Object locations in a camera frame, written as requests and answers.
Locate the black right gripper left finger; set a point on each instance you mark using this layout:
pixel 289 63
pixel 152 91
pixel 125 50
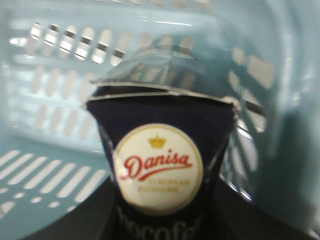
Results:
pixel 86 221

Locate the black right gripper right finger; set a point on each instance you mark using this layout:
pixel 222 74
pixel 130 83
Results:
pixel 231 217

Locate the blue Danisa cookie box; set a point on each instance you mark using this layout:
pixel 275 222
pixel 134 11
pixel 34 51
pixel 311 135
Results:
pixel 164 122

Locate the light blue plastic basket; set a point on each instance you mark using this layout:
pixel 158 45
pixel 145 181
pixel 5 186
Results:
pixel 266 53

